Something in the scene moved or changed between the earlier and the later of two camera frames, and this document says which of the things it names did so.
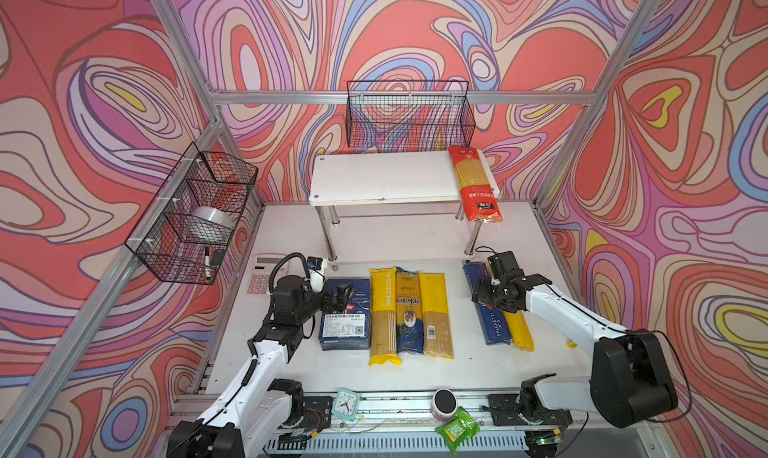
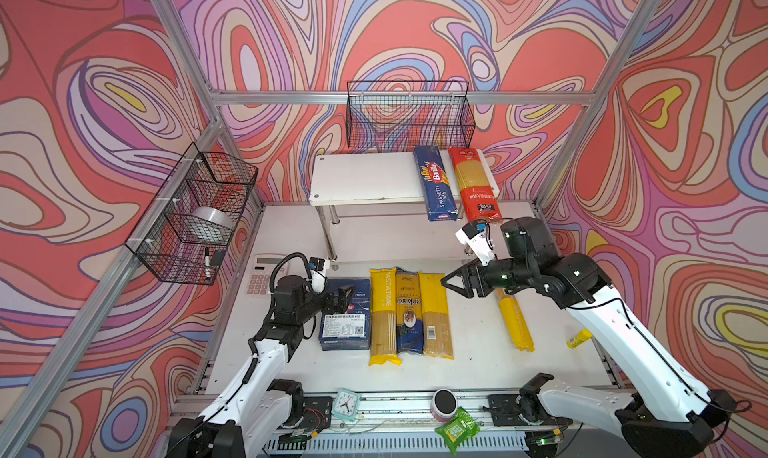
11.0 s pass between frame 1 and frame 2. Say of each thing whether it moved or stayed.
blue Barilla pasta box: stayed
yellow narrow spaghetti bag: stayed
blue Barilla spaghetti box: moved
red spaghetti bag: stayed
